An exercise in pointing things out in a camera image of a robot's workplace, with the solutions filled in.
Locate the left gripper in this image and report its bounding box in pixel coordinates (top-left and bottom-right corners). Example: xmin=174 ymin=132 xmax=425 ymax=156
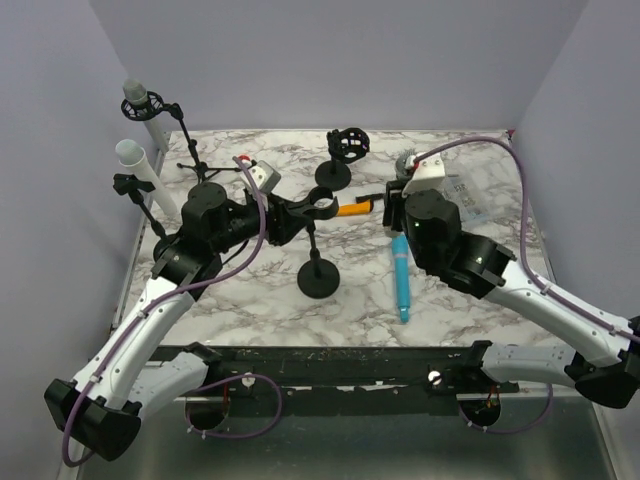
xmin=212 ymin=190 xmax=311 ymax=254

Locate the blue toy microphone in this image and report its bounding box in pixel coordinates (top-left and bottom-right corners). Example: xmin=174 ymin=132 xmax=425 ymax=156
xmin=391 ymin=235 xmax=411 ymax=324

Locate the glitter silver-head microphone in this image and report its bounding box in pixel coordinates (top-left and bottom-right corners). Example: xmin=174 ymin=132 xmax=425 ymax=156
xmin=395 ymin=149 xmax=417 ymax=182

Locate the round-base clip stand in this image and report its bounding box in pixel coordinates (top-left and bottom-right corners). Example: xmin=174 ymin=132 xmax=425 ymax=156
xmin=285 ymin=186 xmax=340 ymax=299

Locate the round-base shock-mount stand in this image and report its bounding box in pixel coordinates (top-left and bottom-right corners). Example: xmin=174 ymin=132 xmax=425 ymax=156
xmin=315 ymin=127 xmax=370 ymax=192

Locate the white microphone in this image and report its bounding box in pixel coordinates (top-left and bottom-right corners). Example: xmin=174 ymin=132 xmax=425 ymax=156
xmin=121 ymin=78 xmax=169 ymax=153
xmin=115 ymin=139 xmax=178 ymax=217

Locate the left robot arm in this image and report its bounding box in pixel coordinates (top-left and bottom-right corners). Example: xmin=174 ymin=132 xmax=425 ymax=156
xmin=44 ymin=182 xmax=313 ymax=467

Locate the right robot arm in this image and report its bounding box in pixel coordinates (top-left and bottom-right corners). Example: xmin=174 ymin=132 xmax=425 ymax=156
xmin=383 ymin=180 xmax=639 ymax=409

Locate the white microphone on tripod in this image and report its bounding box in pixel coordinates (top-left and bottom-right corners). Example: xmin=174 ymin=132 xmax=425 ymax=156
xmin=121 ymin=78 xmax=169 ymax=153

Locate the clear plastic screw box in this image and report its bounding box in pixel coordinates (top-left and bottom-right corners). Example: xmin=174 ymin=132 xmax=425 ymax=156
xmin=441 ymin=163 xmax=492 ymax=227

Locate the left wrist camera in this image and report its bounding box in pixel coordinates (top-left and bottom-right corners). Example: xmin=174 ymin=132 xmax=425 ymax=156
xmin=234 ymin=155 xmax=281 ymax=195

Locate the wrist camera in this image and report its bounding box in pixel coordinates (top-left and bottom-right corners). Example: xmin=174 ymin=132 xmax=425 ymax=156
xmin=404 ymin=154 xmax=446 ymax=195
xmin=234 ymin=155 xmax=281 ymax=195

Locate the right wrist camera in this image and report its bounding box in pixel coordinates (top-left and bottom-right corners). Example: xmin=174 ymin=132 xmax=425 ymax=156
xmin=404 ymin=154 xmax=446 ymax=195

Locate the black front mounting rail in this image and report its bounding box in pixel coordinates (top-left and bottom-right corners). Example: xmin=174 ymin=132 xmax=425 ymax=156
xmin=124 ymin=341 xmax=575 ymax=419

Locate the black tripod shock-mount stand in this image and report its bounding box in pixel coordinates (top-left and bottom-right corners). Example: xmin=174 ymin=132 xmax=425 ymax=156
xmin=120 ymin=89 xmax=244 ymax=184

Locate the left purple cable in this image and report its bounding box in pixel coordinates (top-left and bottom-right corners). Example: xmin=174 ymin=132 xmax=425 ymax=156
xmin=62 ymin=157 xmax=284 ymax=469

